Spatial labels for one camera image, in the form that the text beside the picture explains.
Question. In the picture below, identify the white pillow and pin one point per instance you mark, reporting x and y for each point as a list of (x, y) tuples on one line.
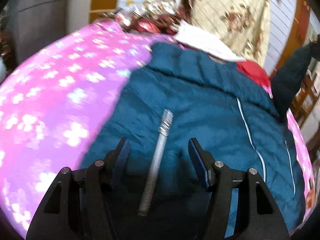
[(197, 38)]

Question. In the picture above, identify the teal padded jacket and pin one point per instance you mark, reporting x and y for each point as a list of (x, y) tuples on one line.
[(182, 94)]

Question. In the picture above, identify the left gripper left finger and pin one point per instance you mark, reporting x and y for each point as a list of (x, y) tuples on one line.
[(77, 203)]

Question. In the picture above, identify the brown patterned blanket pile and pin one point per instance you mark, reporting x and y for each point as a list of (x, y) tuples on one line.
[(154, 16)]

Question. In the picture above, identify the cream floral quilt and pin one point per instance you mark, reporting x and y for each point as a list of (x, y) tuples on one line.
[(242, 25)]

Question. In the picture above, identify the red cushion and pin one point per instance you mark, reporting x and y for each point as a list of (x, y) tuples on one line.
[(253, 71)]

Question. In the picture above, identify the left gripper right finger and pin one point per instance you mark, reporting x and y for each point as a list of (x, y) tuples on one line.
[(257, 217)]

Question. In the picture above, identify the grey refrigerator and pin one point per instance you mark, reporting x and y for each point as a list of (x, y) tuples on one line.
[(35, 24)]

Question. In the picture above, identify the pink floral bed sheet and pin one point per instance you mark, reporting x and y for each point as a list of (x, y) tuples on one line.
[(53, 105)]

